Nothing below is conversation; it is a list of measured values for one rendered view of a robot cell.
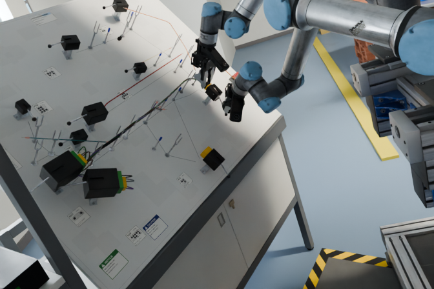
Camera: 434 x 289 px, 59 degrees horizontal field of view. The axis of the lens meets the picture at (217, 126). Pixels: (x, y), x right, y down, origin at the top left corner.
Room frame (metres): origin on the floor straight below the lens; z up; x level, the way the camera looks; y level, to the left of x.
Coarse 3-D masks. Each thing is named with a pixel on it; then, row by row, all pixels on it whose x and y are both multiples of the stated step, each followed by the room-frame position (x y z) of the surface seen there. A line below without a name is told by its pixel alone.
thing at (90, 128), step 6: (84, 108) 1.26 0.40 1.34; (90, 108) 1.26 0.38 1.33; (96, 108) 1.27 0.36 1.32; (102, 108) 1.28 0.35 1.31; (84, 114) 1.27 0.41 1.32; (90, 114) 1.24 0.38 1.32; (96, 114) 1.25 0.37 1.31; (102, 114) 1.26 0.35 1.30; (90, 120) 1.24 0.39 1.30; (96, 120) 1.27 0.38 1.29; (102, 120) 1.29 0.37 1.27; (90, 126) 1.31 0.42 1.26; (90, 132) 1.31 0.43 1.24
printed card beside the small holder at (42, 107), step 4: (44, 100) 1.35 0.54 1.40; (36, 104) 1.33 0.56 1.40; (40, 104) 1.33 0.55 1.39; (44, 104) 1.34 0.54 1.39; (48, 104) 1.35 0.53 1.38; (36, 108) 1.31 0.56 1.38; (40, 108) 1.32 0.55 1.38; (44, 108) 1.32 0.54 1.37; (48, 108) 1.33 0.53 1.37; (52, 108) 1.34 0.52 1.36; (40, 112) 1.31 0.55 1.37; (44, 112) 1.31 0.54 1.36
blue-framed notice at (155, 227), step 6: (156, 216) 1.13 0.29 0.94; (150, 222) 1.10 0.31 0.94; (156, 222) 1.11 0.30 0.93; (162, 222) 1.11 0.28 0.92; (144, 228) 1.08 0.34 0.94; (150, 228) 1.08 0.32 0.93; (156, 228) 1.09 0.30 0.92; (162, 228) 1.10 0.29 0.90; (150, 234) 1.07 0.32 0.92; (156, 234) 1.07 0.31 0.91
